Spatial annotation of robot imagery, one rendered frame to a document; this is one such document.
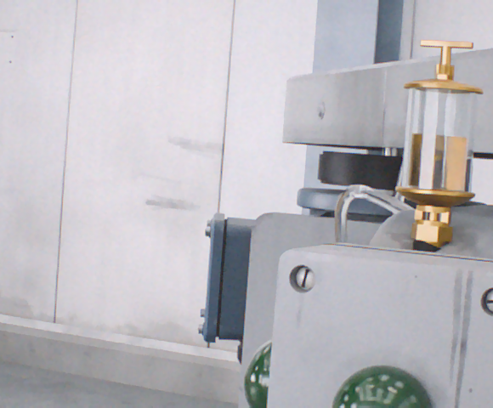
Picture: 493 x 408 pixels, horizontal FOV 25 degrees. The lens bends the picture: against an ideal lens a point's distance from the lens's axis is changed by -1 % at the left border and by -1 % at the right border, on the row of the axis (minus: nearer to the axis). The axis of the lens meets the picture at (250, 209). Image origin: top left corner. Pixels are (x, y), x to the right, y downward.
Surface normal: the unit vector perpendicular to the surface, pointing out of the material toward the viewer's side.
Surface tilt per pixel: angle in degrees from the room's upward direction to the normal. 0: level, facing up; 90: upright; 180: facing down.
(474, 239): 22
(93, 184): 90
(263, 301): 90
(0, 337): 90
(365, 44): 90
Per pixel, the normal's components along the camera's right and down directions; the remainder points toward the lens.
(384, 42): -0.40, 0.02
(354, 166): -0.62, 0.00
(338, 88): -0.96, -0.06
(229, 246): 0.04, 0.06
